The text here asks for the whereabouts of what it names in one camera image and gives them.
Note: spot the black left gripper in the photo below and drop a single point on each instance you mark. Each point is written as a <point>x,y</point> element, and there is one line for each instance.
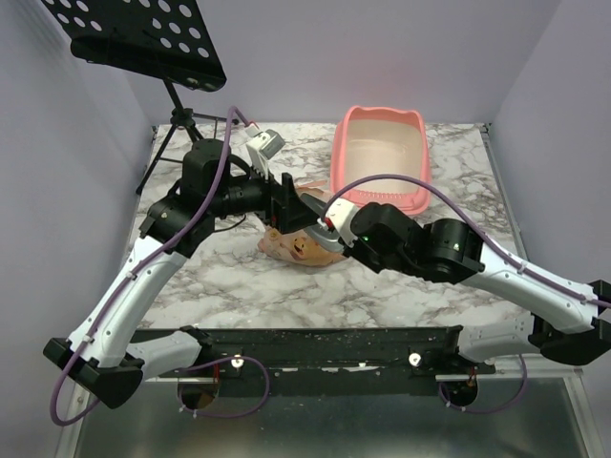
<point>287,214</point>

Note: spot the beige cat litter bag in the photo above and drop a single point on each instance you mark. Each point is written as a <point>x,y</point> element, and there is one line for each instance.
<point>297,248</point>

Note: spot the silver metal scoop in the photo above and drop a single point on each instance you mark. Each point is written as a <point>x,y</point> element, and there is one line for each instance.
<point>328,239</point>

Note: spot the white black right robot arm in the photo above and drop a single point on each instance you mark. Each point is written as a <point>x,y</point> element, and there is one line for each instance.
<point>561,321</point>

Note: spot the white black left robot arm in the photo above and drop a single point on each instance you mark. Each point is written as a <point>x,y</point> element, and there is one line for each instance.
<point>100,354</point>

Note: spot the pink plastic litter box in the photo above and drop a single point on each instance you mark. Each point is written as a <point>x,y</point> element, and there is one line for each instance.
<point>372,141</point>

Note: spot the black perforated music stand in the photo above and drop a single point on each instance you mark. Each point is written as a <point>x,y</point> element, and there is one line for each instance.
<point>163,39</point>

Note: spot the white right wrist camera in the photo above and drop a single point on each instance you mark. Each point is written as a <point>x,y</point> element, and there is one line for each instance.
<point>338,217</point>

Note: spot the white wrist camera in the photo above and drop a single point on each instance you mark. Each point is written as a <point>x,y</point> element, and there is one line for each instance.
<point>262,146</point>
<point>338,217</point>

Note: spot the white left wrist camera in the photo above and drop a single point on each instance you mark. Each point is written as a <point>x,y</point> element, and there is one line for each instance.
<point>262,146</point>

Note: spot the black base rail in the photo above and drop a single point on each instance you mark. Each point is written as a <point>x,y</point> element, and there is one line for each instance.
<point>333,361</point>

